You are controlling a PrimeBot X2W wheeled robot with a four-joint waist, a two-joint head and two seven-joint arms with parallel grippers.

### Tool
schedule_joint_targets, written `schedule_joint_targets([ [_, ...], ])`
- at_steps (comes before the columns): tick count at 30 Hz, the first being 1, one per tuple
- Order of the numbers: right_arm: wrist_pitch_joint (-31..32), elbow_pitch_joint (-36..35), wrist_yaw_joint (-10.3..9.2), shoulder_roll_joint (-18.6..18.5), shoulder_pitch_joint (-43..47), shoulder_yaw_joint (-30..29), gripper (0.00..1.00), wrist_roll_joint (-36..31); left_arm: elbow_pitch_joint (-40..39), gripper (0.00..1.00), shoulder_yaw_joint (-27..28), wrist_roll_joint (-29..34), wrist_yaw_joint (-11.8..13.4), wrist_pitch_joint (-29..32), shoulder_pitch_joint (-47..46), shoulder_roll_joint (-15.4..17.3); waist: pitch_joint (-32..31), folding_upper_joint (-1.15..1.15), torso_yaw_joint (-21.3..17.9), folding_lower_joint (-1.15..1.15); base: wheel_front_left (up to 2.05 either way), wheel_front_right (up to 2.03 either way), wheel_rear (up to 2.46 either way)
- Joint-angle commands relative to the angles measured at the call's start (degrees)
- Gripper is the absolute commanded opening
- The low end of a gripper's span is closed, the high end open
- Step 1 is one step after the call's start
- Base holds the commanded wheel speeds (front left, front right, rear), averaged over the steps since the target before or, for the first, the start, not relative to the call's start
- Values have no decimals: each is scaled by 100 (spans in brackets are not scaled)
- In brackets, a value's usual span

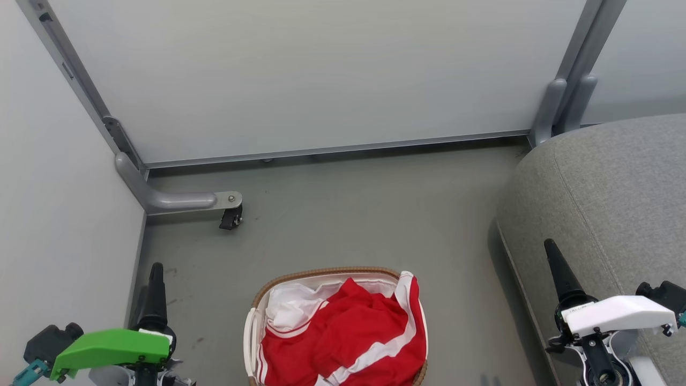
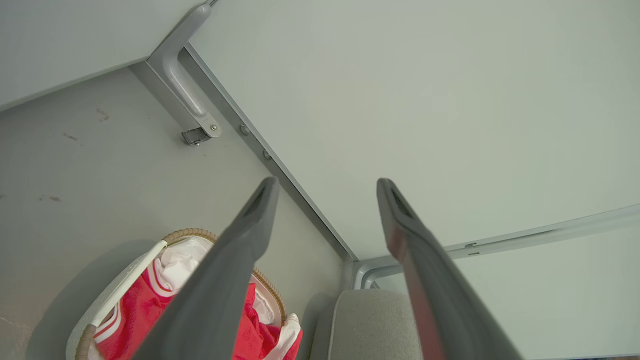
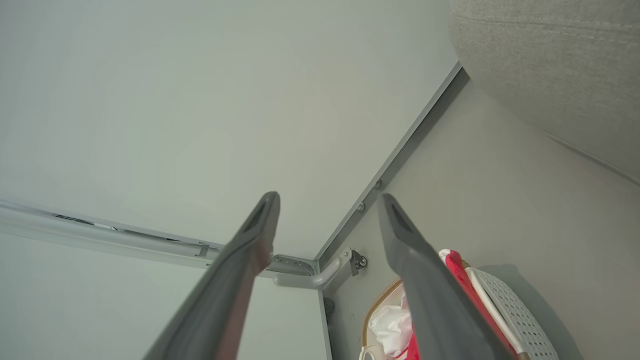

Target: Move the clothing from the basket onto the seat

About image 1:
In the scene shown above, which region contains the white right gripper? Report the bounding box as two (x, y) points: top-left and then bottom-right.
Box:
(543, 239), (678, 339)

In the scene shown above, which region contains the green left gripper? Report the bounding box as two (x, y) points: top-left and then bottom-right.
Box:
(50, 262), (177, 382)

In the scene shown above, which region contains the red and white shirt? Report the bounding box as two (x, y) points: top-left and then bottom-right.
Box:
(256, 271), (428, 386)

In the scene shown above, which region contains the grey fabric sofa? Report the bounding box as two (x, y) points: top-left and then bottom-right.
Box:
(496, 113), (686, 386)

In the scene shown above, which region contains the grey partition foot bar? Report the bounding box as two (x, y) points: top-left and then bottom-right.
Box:
(115, 152), (243, 216)

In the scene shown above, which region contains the black caster wheel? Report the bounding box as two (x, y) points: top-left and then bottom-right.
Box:
(219, 206), (244, 231)

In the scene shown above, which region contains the wicker laundry basket white liner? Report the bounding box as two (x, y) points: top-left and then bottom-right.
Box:
(243, 266), (429, 386)

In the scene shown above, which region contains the grey curved partition foot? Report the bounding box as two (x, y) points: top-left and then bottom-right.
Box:
(528, 78), (568, 147)
(563, 73), (599, 135)

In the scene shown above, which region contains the teal left cable connector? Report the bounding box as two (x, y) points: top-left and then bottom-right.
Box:
(12, 358), (50, 386)

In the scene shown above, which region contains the grey partition bottom rail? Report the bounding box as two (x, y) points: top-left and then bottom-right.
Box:
(144, 129), (532, 170)

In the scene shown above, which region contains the grey partition post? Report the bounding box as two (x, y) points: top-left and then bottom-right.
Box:
(16, 0), (148, 180)
(555, 0), (628, 135)

